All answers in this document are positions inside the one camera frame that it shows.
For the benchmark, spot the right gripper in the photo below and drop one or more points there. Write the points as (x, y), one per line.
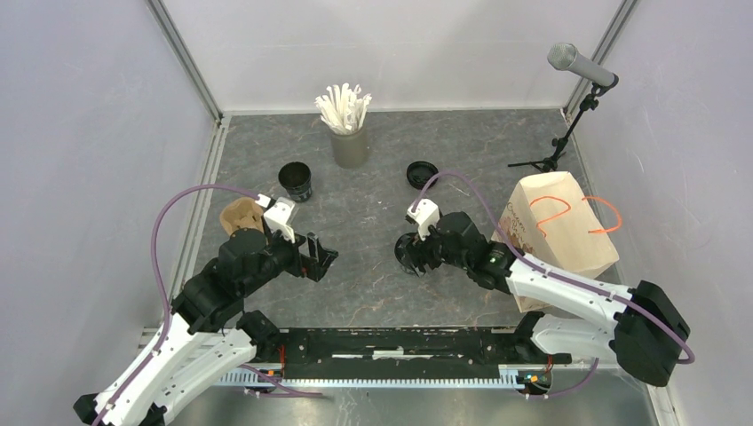
(431, 262)

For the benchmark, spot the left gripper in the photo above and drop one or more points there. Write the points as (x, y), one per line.
(321, 254)

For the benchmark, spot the black coffee cup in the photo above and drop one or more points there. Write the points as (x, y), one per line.
(403, 253)

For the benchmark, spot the brown cardboard cup carrier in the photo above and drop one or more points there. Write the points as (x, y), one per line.
(243, 213)

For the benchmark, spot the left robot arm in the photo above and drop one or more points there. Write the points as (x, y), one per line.
(208, 332)

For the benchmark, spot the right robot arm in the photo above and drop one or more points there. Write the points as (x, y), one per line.
(638, 327)

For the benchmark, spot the brown paper takeout bag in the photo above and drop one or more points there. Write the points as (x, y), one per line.
(549, 216)

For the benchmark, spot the grey straw holder cup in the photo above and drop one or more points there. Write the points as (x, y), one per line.
(350, 151)

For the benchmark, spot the black microphone stand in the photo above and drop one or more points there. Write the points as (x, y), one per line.
(551, 163)

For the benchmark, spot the white wrapped straws bundle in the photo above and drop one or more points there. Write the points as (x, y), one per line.
(343, 108)

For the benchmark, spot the grey microphone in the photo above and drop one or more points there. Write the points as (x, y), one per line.
(566, 57)

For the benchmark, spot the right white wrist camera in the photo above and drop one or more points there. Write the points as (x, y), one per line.
(424, 214)

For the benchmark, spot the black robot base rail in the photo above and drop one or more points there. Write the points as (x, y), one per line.
(409, 355)

